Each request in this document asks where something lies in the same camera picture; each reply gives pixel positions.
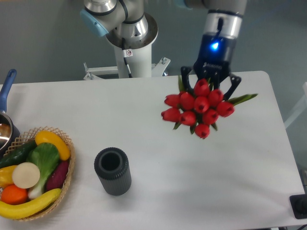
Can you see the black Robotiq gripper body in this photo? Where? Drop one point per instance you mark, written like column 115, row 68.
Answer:
column 214, row 58

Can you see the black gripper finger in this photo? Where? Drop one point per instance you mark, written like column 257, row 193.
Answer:
column 185, row 71
column 235, row 81

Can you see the red tulip bouquet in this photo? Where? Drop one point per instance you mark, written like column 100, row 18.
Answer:
column 200, row 107

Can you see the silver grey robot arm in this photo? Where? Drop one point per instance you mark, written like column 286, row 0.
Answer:
column 131, row 32

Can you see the dark grey ribbed vase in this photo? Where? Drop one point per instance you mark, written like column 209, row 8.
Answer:
column 113, row 170

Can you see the black device at edge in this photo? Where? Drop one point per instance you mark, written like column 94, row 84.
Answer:
column 299, row 205

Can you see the green bok choy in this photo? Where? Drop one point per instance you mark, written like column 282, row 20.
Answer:
column 46, row 157

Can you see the woven wicker basket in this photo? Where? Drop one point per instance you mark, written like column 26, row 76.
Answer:
column 30, row 135

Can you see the purple sweet potato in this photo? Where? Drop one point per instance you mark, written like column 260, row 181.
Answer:
column 57, row 178

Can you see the dark green cucumber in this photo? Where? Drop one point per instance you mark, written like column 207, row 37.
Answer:
column 18, row 155

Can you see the beige round radish slice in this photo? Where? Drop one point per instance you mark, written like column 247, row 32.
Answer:
column 26, row 175

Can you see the yellow bell pepper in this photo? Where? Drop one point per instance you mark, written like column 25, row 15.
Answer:
column 6, row 176

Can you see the orange fruit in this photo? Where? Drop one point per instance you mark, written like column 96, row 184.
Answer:
column 14, row 195

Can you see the yellow banana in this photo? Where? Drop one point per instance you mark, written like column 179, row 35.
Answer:
column 29, row 208

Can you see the metal base bracket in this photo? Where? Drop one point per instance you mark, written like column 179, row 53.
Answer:
column 158, row 69

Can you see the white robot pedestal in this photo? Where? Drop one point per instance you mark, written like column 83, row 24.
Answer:
column 138, row 62

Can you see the blue handled saucepan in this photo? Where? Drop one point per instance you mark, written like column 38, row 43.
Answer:
column 8, row 131

